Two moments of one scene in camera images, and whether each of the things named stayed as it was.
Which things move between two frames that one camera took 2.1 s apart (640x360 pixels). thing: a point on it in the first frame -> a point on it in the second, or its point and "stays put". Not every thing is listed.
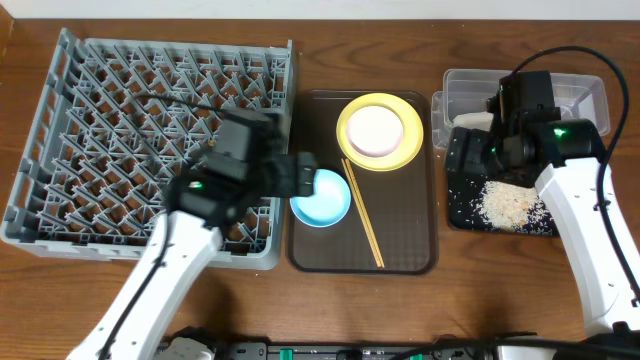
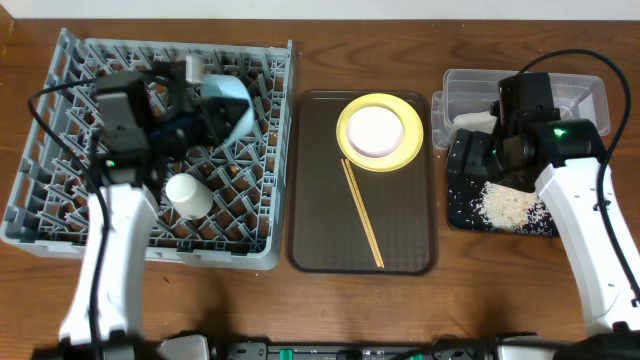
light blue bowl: x=328 y=204 -> x=234 y=88
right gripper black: x=515 y=179 stays put
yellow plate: x=380 y=132 stays put
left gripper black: x=287 y=167 -> x=205 y=116
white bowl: x=375 y=131 stays put
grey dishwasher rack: x=119 y=118 stays put
